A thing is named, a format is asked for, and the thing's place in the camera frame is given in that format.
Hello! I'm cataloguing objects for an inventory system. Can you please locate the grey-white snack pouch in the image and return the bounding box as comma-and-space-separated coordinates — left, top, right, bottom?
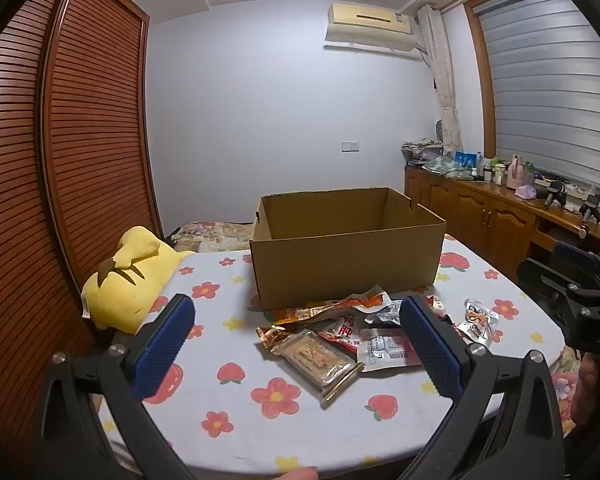
360, 328, 423, 372

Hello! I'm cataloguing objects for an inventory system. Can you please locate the green patterned cloth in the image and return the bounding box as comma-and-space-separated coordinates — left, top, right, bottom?
422, 155, 473, 180

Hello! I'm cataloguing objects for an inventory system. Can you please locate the wooden louvered wardrobe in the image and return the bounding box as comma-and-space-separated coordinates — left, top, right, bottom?
0, 0, 163, 411

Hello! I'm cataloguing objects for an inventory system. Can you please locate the cream patterned curtain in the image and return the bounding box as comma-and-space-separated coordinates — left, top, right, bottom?
417, 5, 463, 158

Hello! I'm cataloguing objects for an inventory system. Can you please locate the person's right hand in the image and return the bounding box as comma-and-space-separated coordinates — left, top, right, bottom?
570, 352, 600, 426

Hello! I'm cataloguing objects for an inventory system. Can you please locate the brown cardboard box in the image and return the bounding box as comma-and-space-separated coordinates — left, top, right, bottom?
250, 187, 448, 311

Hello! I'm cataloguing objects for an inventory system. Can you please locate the small silver snack packet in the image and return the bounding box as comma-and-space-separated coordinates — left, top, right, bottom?
362, 302, 406, 329

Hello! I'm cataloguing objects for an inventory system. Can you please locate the pink bottle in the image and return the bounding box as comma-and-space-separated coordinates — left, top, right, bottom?
509, 154, 533, 188

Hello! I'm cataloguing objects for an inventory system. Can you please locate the orange snack packet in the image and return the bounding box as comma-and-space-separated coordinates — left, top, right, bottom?
272, 285, 388, 323

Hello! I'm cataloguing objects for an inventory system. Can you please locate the red snack packet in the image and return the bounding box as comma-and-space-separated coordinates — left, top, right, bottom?
317, 312, 368, 356

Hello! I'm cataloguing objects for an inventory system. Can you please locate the white floral bed sheet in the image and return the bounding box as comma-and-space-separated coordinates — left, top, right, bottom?
92, 234, 588, 478

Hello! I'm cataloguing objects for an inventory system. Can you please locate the person's left hand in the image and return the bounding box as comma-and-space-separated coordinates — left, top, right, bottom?
275, 466, 321, 480

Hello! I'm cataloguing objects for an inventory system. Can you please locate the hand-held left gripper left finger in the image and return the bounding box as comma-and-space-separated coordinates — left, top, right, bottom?
32, 294, 197, 480

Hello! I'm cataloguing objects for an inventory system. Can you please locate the clear biscuit packet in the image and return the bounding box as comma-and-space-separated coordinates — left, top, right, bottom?
256, 325, 365, 408

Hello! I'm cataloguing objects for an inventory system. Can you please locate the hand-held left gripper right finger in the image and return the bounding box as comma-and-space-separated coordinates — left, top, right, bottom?
399, 295, 566, 480

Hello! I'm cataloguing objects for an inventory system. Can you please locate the patterned quilt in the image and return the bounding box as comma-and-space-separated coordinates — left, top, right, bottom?
172, 220, 256, 253

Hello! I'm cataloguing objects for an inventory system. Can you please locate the wall air conditioner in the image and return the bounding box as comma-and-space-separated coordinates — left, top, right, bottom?
324, 2, 418, 56

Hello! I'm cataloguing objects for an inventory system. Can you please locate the yellow plush toy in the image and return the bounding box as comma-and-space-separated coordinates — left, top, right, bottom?
81, 226, 191, 333

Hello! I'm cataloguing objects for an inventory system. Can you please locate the wooden sideboard cabinet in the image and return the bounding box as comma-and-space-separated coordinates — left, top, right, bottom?
404, 165, 600, 281

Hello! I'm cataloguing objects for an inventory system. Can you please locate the grey window blind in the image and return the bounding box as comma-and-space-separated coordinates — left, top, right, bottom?
477, 0, 600, 201

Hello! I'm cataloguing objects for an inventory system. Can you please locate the small black tripod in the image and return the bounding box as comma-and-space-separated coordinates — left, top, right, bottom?
545, 180, 568, 209
577, 194, 600, 238

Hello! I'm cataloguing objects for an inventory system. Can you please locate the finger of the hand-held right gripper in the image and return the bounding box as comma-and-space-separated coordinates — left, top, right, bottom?
554, 241, 600, 286
517, 257, 588, 311

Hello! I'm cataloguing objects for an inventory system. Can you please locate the pile of folded cloths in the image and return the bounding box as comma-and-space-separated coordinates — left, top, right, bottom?
401, 137, 443, 166

